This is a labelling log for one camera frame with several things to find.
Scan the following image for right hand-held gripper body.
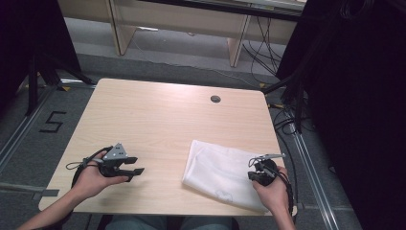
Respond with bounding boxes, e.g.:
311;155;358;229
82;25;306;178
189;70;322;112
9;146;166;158
248;153;286;187

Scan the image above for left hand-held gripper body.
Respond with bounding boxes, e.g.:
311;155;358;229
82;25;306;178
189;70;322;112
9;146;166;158
98;142;129;178

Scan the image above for white cloth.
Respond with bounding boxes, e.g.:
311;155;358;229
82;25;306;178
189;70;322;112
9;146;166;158
181;139;287;214

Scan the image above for person's right hand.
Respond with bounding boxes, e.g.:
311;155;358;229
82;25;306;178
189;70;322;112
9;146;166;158
251;165;291;215

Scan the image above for person's left hand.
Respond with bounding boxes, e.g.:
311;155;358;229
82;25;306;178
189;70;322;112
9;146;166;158
72;150;130;201

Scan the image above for person's legs in jeans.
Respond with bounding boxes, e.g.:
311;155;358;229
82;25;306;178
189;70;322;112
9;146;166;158
104;214;237;230

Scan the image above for black metal stand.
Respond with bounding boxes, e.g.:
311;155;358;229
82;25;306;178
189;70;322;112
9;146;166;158
262;71;308;134
24;52;98;117

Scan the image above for grey bar under table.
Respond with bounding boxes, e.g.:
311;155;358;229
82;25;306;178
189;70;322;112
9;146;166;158
0;181;60;201

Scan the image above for black curtain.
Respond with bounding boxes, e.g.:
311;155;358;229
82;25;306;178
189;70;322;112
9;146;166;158
0;0;82;111
275;0;406;230

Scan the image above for light wooden desk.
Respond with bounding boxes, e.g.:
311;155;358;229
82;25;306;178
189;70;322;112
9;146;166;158
56;0;308;68

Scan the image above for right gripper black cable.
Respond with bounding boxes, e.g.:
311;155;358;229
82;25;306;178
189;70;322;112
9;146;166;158
248;155;297;225

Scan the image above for black cables beside table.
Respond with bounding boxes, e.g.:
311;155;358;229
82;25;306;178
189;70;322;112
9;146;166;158
267;101;303;212

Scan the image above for metal floor rail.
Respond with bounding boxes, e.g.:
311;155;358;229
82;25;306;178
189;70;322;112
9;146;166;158
287;121;341;230
0;85;57;172

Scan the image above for bundle of black floor cables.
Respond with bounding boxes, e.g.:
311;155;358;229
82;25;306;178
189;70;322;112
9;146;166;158
241;15;285;78

